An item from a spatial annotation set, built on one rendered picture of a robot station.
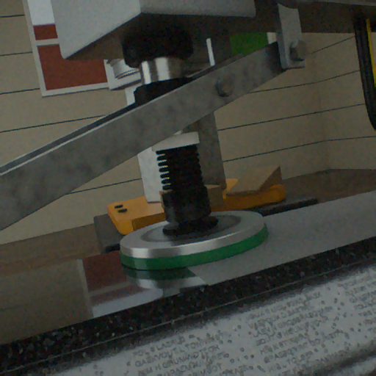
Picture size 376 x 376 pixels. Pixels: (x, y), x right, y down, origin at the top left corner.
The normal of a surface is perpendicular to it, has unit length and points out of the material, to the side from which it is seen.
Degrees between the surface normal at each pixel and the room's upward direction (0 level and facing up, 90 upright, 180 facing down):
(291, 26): 90
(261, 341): 45
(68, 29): 90
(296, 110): 90
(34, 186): 90
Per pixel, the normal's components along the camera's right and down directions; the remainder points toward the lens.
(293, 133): 0.34, 0.04
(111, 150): 0.62, -0.03
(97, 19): -0.76, 0.21
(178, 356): 0.11, -0.66
